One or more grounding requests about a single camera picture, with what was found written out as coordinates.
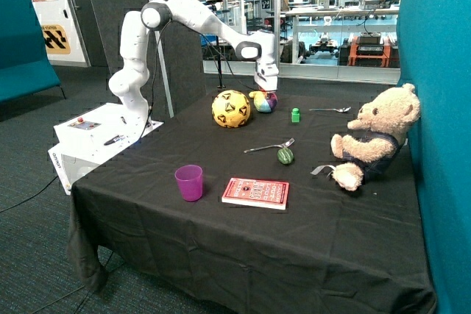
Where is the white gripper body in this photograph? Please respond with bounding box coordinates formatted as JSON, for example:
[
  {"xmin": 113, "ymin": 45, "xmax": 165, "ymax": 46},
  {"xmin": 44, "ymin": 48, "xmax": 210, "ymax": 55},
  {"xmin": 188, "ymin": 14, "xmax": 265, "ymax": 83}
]
[{"xmin": 254, "ymin": 62, "xmax": 279, "ymax": 91}]

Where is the multicolour soft ball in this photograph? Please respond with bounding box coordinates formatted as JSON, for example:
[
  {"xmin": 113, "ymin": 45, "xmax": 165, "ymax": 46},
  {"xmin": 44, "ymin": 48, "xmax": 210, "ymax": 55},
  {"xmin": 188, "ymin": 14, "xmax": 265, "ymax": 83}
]
[{"xmin": 253, "ymin": 91, "xmax": 277, "ymax": 113}]

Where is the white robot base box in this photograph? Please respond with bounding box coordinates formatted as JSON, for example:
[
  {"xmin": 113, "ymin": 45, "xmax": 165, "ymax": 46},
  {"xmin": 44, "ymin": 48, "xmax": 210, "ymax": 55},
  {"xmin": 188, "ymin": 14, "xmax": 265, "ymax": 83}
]
[{"xmin": 49, "ymin": 103, "xmax": 163, "ymax": 195}]

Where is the yellow black soccer ball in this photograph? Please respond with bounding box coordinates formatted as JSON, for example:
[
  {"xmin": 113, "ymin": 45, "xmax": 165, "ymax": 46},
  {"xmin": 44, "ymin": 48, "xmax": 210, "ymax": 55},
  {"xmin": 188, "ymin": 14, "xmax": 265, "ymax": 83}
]
[{"xmin": 211, "ymin": 90, "xmax": 251, "ymax": 128}]

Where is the green toy block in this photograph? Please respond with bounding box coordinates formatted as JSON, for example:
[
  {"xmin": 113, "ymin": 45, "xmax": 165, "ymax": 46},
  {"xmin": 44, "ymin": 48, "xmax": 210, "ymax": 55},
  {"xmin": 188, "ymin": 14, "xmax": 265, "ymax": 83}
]
[{"xmin": 291, "ymin": 107, "xmax": 300, "ymax": 124}]

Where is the silver fork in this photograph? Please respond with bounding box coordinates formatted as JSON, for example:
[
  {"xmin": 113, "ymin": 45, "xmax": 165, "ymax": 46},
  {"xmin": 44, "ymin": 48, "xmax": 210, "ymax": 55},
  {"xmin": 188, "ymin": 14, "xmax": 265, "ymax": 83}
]
[{"xmin": 244, "ymin": 138, "xmax": 295, "ymax": 153}]

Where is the silver spoon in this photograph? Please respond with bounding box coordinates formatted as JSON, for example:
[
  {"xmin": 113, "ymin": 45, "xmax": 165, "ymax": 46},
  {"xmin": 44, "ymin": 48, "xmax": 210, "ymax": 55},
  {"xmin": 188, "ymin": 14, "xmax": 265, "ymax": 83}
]
[{"xmin": 309, "ymin": 107, "xmax": 352, "ymax": 113}]

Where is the green toy pepper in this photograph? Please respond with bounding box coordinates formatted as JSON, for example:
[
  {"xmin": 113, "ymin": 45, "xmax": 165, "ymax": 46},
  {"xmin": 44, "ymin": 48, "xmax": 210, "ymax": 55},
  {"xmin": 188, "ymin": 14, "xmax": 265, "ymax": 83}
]
[{"xmin": 277, "ymin": 147, "xmax": 294, "ymax": 165}]

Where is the orange black cart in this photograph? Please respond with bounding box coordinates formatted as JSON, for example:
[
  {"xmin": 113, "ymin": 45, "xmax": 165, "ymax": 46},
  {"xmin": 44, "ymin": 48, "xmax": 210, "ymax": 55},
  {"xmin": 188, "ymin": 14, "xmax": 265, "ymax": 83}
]
[{"xmin": 339, "ymin": 32, "xmax": 400, "ymax": 68}]

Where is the red book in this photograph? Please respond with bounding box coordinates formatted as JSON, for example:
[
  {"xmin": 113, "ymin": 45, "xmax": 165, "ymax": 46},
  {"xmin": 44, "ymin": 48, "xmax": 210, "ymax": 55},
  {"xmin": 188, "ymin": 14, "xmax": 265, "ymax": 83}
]
[{"xmin": 222, "ymin": 177, "xmax": 290, "ymax": 210}]

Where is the white lab table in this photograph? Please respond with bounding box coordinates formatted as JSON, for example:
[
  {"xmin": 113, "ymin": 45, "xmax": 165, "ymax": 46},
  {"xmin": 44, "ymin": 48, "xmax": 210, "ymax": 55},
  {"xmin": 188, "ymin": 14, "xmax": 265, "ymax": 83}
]
[{"xmin": 280, "ymin": 7, "xmax": 399, "ymax": 65}]

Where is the beige teddy bear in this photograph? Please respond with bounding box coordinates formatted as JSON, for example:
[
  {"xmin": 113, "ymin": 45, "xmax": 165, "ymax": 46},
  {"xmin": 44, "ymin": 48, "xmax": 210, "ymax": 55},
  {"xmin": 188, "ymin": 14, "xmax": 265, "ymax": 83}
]
[{"xmin": 330, "ymin": 83, "xmax": 420, "ymax": 191}]

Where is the purple plastic cup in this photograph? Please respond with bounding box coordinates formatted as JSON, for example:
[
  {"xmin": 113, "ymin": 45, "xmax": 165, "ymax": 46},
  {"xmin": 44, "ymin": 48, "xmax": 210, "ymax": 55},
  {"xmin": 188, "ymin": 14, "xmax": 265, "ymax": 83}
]
[{"xmin": 174, "ymin": 165, "xmax": 203, "ymax": 202}]

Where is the black tablecloth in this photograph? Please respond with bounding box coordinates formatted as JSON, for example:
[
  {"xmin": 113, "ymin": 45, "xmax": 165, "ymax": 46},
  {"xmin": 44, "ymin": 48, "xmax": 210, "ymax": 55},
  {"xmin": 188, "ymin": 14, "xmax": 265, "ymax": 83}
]
[{"xmin": 68, "ymin": 94, "xmax": 437, "ymax": 313}]

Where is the teal partition panel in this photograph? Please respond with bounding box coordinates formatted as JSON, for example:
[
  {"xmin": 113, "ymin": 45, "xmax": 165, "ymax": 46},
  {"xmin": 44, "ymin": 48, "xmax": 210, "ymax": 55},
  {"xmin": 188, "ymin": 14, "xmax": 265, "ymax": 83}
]
[{"xmin": 397, "ymin": 0, "xmax": 470, "ymax": 313}]

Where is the yellow black sign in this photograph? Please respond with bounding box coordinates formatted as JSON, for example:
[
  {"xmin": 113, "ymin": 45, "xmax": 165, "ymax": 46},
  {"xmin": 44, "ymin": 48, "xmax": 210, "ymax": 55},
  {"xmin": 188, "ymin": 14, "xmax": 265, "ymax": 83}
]
[{"xmin": 41, "ymin": 24, "xmax": 71, "ymax": 55}]

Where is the teal sofa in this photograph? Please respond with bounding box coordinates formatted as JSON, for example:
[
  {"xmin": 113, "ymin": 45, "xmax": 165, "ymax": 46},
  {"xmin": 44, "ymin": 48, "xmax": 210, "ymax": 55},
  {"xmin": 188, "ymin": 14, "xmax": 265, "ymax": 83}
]
[{"xmin": 0, "ymin": 0, "xmax": 61, "ymax": 102}]

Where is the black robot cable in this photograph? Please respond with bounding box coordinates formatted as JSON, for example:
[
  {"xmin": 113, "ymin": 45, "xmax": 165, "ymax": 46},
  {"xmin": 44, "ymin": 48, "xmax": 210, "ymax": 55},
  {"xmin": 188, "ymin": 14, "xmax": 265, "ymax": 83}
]
[{"xmin": 103, "ymin": 19, "xmax": 258, "ymax": 147}]

